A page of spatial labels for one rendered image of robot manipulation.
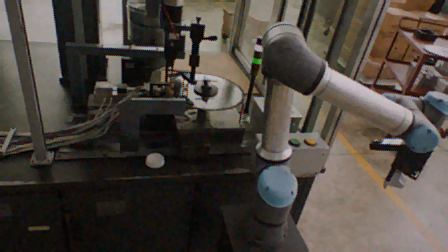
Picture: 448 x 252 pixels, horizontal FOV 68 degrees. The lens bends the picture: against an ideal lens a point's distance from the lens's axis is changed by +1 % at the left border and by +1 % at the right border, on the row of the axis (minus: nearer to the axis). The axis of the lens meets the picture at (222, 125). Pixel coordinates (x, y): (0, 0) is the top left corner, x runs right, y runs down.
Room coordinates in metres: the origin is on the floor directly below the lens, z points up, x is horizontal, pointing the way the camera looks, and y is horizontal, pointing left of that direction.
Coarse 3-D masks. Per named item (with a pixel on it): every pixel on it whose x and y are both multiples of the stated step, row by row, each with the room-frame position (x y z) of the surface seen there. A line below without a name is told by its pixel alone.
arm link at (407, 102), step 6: (384, 96) 0.90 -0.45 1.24; (390, 96) 0.89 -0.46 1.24; (396, 96) 0.89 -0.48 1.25; (402, 96) 0.90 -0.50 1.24; (408, 96) 0.91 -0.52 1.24; (396, 102) 0.88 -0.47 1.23; (402, 102) 0.87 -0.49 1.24; (408, 102) 0.87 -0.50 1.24; (414, 102) 0.89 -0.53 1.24; (420, 102) 0.89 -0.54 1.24; (408, 108) 0.83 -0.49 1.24; (414, 108) 0.83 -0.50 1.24; (420, 108) 0.87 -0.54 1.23
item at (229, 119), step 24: (168, 24) 1.22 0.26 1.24; (168, 48) 1.24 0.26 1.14; (168, 96) 1.25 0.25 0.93; (72, 120) 1.19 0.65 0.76; (120, 120) 1.03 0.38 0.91; (168, 120) 1.21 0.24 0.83; (192, 120) 1.21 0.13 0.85; (216, 120) 1.24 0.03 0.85; (240, 120) 1.25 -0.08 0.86; (72, 144) 1.03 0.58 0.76; (96, 144) 1.05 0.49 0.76; (120, 144) 1.03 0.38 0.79; (144, 144) 1.10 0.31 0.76; (168, 144) 1.13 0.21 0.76; (192, 144) 1.08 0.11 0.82; (216, 144) 1.19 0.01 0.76; (240, 144) 1.22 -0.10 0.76
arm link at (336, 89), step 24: (288, 48) 0.77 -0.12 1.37; (288, 72) 0.74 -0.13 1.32; (312, 72) 0.73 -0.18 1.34; (336, 72) 0.77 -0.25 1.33; (336, 96) 0.74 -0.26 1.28; (360, 96) 0.74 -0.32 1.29; (384, 120) 0.74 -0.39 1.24; (408, 120) 0.75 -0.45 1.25; (408, 144) 0.73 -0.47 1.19; (432, 144) 0.72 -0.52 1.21
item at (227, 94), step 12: (180, 84) 1.33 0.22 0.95; (216, 84) 1.40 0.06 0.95; (228, 84) 1.42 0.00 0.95; (180, 96) 1.22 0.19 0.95; (192, 96) 1.24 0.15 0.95; (204, 96) 1.26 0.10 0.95; (216, 96) 1.28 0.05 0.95; (228, 96) 1.30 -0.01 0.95; (240, 96) 1.32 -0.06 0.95; (204, 108) 1.16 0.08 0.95; (216, 108) 1.17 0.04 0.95
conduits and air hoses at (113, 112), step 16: (160, 80) 1.39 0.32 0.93; (128, 96) 1.22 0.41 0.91; (144, 96) 1.25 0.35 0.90; (112, 112) 1.13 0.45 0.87; (80, 128) 1.10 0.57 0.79; (96, 128) 1.07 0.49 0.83; (0, 144) 0.95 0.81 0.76; (16, 144) 0.97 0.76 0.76; (32, 144) 0.98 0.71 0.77; (48, 144) 1.01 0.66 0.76; (64, 144) 1.01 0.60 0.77
